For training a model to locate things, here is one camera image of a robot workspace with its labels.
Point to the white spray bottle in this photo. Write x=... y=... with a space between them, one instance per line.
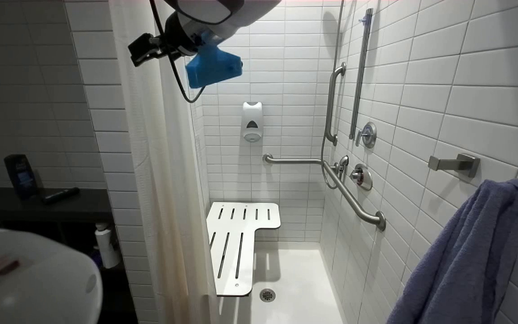
x=106 y=246

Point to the black shelf table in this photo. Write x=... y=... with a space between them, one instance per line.
x=72 y=221

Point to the chrome temperature control knob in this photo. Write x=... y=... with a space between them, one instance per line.
x=361 y=176

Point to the black remote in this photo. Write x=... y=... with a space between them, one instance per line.
x=59 y=194

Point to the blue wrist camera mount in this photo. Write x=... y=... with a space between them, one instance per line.
x=212 y=64

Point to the round chrome shower valve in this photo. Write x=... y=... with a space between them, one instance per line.
x=367 y=135

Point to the white shower curtain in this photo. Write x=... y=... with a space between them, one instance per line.
x=165 y=169

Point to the white sink basin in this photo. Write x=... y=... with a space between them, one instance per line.
x=43 y=280

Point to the blue hanging towel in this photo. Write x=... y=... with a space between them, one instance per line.
x=464 y=273

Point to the chrome rear grab bar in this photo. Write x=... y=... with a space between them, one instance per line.
x=270 y=158

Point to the chrome horizontal grab bar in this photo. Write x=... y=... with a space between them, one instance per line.
x=374 y=217

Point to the round floor drain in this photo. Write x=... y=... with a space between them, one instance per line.
x=266 y=293

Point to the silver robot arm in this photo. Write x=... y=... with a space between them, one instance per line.
x=225 y=16

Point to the dark phone device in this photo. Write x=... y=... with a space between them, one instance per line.
x=21 y=174

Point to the white slatted shower seat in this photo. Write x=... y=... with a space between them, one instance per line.
x=232 y=226

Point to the chrome vertical grab bar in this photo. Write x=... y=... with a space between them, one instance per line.
x=331 y=90

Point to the white soap dispenser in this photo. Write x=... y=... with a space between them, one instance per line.
x=252 y=120

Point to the chrome hose outlet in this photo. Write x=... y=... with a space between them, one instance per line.
x=340 y=167

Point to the metal wall hook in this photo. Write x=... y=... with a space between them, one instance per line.
x=462 y=163

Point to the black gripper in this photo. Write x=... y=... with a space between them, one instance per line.
x=181 y=36

